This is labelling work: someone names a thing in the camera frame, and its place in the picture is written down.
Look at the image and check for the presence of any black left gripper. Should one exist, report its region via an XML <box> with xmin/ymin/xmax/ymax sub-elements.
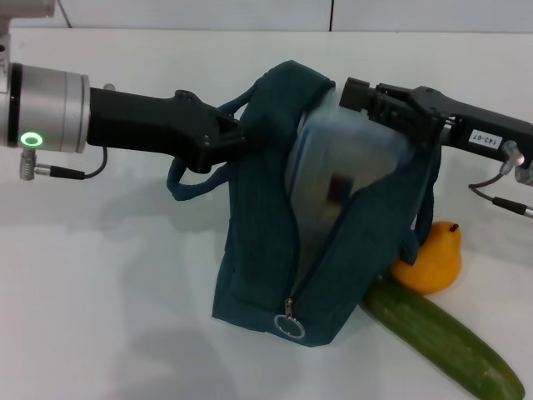
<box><xmin>85</xmin><ymin>86</ymin><xmax>260</xmax><ymax>174</ymax></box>

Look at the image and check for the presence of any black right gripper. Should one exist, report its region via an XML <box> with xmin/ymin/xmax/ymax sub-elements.
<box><xmin>338</xmin><ymin>77</ymin><xmax>533</xmax><ymax>167</ymax></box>

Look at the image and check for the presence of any clear plastic food container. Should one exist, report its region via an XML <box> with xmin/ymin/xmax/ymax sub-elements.
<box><xmin>285</xmin><ymin>89</ymin><xmax>417</xmax><ymax>259</ymax></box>

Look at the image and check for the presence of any dark teal fabric bag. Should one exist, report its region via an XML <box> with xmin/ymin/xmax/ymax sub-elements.
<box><xmin>166</xmin><ymin>60</ymin><xmax>443</xmax><ymax>349</ymax></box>

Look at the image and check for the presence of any orange pear fruit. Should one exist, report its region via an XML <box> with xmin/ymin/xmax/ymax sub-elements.
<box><xmin>390</xmin><ymin>220</ymin><xmax>464</xmax><ymax>295</ymax></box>

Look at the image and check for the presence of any long green cucumber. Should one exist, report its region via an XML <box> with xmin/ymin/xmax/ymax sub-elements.
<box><xmin>362</xmin><ymin>277</ymin><xmax>526</xmax><ymax>400</ymax></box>

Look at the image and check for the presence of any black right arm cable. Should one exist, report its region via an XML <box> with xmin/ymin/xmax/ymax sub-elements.
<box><xmin>467</xmin><ymin>140</ymin><xmax>533</xmax><ymax>218</ymax></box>

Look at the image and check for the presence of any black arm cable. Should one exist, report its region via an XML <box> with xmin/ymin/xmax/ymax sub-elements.
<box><xmin>18</xmin><ymin>146</ymin><xmax>110</xmax><ymax>182</ymax></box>
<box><xmin>467</xmin><ymin>140</ymin><xmax>533</xmax><ymax>218</ymax></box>

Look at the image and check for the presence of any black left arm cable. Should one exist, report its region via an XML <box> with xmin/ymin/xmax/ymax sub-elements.
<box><xmin>18</xmin><ymin>146</ymin><xmax>110</xmax><ymax>182</ymax></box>

